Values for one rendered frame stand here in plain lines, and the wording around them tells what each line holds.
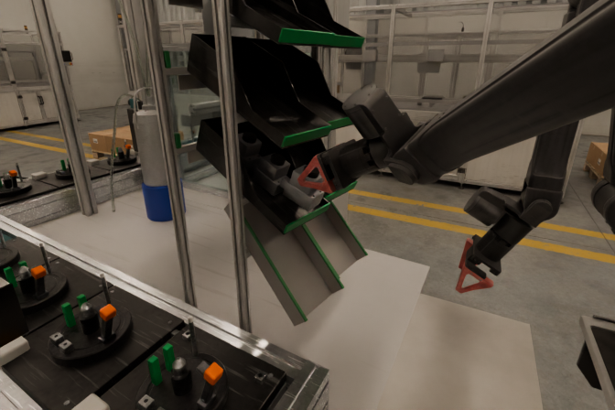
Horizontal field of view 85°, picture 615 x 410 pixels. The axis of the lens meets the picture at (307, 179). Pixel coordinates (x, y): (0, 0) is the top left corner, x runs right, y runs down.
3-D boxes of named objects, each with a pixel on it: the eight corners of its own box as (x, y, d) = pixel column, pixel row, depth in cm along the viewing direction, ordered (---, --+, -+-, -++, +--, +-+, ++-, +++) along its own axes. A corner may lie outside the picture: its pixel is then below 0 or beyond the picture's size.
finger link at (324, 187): (284, 168, 59) (325, 151, 53) (306, 157, 65) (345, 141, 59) (299, 203, 60) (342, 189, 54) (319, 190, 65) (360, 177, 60)
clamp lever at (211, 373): (215, 396, 52) (224, 369, 48) (206, 407, 50) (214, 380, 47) (199, 381, 53) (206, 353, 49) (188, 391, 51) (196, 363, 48)
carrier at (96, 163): (156, 163, 185) (153, 140, 180) (114, 175, 165) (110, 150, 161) (129, 156, 196) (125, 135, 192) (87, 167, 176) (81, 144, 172)
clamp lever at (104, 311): (114, 334, 64) (116, 309, 60) (104, 341, 62) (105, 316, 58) (102, 322, 65) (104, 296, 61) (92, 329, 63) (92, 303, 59)
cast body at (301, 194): (320, 203, 66) (331, 174, 62) (307, 211, 62) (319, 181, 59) (286, 181, 69) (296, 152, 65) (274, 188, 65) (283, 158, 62)
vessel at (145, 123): (187, 178, 142) (175, 86, 129) (158, 189, 131) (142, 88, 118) (165, 173, 149) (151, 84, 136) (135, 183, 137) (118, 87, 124)
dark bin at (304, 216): (326, 211, 70) (339, 185, 66) (284, 235, 61) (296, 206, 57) (242, 138, 82) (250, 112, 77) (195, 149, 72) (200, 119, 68)
